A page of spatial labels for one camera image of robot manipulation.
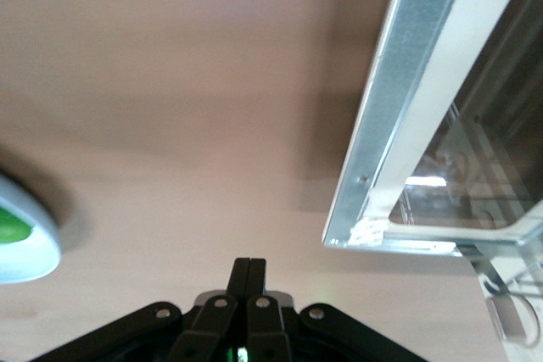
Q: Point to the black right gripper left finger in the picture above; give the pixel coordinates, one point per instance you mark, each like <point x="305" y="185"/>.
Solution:
<point x="212" y="319"/>

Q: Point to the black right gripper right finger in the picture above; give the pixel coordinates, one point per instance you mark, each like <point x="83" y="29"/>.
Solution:
<point x="271" y="324"/>

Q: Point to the light blue round plate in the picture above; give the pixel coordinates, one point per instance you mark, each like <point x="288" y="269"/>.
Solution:
<point x="40" y="247"/>

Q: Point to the green cucumber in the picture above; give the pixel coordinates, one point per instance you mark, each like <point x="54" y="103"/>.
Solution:
<point x="12" y="228"/>

